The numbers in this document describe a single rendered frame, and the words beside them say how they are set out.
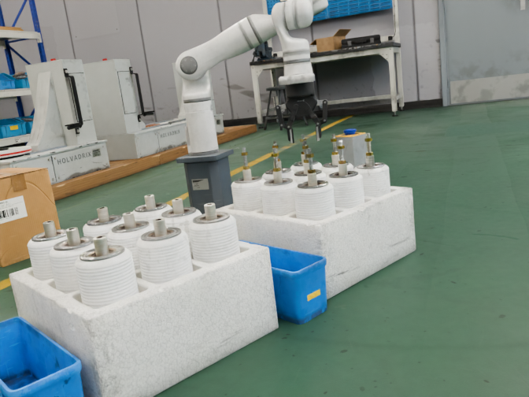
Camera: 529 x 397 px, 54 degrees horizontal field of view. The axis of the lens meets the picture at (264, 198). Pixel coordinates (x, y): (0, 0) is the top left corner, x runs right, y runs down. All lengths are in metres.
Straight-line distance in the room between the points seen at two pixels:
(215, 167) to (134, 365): 0.90
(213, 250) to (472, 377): 0.50
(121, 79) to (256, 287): 3.09
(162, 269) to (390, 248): 0.67
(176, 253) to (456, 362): 0.52
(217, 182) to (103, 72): 2.46
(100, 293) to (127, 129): 3.13
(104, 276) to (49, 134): 2.68
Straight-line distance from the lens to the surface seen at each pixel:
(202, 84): 1.76
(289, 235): 1.25
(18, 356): 1.17
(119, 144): 4.04
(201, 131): 1.71
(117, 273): 0.91
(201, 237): 1.03
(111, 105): 4.04
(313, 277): 1.13
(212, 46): 1.69
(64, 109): 3.60
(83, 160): 3.50
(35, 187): 2.05
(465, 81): 6.46
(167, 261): 0.96
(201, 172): 1.71
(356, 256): 1.30
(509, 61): 6.47
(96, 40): 8.19
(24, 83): 6.99
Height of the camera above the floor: 0.50
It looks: 12 degrees down
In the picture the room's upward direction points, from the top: 7 degrees counter-clockwise
